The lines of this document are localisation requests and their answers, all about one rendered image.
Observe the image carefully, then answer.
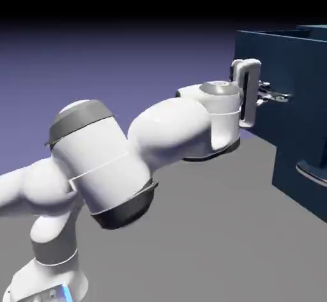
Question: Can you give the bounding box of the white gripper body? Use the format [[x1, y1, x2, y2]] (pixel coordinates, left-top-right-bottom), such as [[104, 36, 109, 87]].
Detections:
[[238, 58, 262, 128]]

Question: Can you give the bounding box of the curved silver drawer handle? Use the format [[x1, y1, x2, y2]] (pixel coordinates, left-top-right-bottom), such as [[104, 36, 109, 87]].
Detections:
[[295, 160, 327, 188], [257, 88, 293, 103]]

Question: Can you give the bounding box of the dark blue drawer front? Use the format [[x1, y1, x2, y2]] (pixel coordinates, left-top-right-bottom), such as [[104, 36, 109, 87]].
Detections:
[[271, 148, 327, 223], [234, 29, 327, 170]]

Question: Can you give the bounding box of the dark blue cabinet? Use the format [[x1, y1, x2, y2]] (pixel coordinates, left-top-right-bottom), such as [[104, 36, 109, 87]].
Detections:
[[234, 24, 327, 223]]

